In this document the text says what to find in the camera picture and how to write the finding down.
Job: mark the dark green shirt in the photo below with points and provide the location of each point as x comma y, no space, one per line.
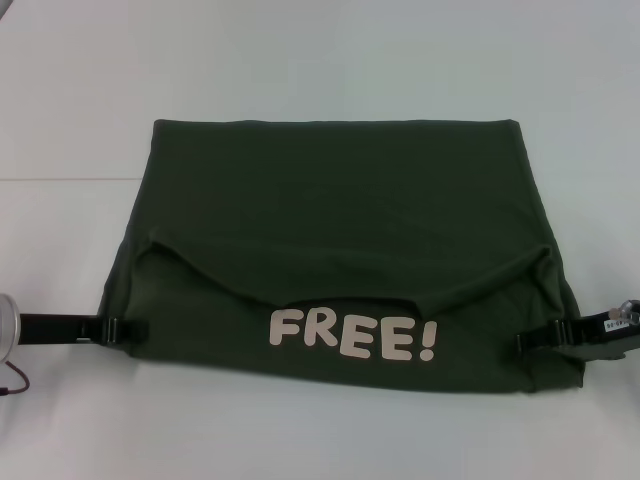
325,225

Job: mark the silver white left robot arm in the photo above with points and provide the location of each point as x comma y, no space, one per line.
7,327

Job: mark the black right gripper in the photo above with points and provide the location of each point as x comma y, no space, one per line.
605,335

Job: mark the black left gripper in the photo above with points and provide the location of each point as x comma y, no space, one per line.
55,327

